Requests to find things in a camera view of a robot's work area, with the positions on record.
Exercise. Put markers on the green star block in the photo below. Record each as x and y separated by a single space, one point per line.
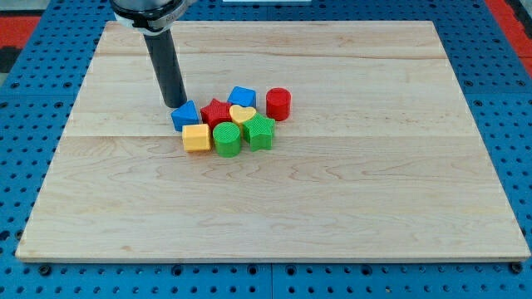
259 132

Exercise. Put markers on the red star block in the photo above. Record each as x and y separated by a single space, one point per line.
215 112

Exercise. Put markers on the green cylinder block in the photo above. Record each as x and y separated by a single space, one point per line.
227 139

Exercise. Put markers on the yellow heart block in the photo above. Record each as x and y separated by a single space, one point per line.
239 114

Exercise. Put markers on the red cylinder block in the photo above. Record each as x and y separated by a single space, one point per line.
278 103

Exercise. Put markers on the blue cube block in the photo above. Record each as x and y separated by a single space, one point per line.
242 96

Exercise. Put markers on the yellow cube block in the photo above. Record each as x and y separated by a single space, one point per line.
196 137

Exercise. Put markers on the blue triangle block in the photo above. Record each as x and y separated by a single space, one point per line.
185 115

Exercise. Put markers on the light wooden board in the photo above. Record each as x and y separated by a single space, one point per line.
379 161

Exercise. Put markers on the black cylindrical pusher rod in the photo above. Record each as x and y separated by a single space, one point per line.
164 59

